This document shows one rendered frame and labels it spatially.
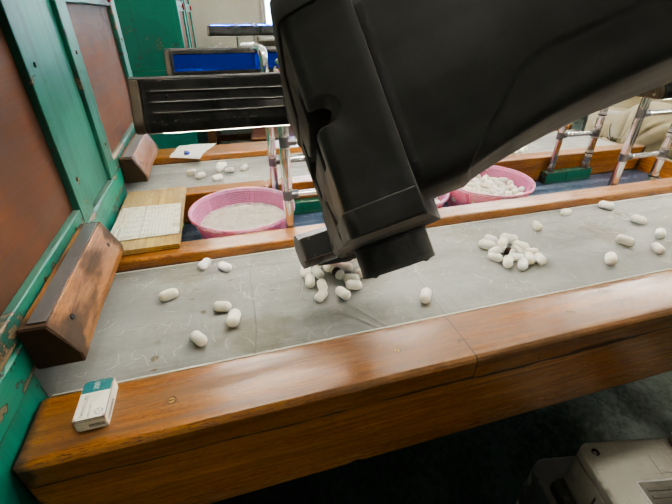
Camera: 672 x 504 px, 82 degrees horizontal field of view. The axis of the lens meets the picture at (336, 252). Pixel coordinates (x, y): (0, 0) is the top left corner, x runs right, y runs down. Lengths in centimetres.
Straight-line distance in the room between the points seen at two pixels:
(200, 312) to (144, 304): 11
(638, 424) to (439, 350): 123
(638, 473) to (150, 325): 91
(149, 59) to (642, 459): 331
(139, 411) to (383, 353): 33
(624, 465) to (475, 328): 43
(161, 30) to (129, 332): 280
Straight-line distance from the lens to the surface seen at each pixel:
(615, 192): 134
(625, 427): 173
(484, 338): 65
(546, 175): 156
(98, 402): 58
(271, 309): 70
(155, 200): 111
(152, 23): 334
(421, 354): 60
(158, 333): 71
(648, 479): 98
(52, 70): 96
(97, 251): 78
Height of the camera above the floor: 119
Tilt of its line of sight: 32 degrees down
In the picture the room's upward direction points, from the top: straight up
